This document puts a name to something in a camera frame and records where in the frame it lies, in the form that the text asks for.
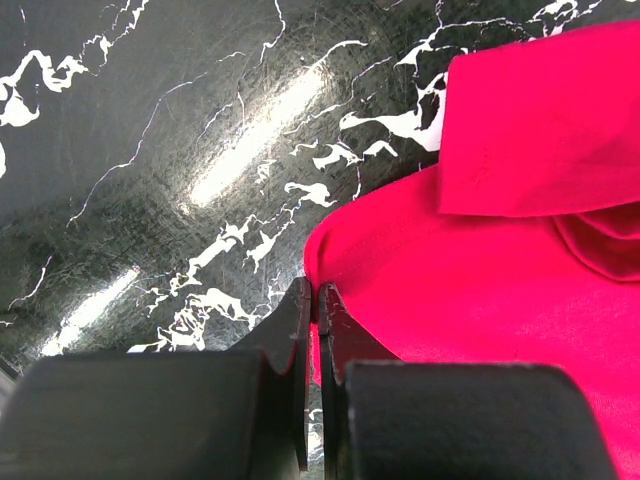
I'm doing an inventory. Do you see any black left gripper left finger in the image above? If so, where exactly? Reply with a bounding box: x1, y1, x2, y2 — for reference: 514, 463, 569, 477
1, 277, 311, 479

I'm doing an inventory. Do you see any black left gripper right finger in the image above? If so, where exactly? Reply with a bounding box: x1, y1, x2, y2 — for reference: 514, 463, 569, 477
318, 283, 617, 479

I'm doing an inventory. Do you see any red t shirt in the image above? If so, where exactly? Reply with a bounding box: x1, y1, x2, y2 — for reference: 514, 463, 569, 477
304, 20, 639, 479

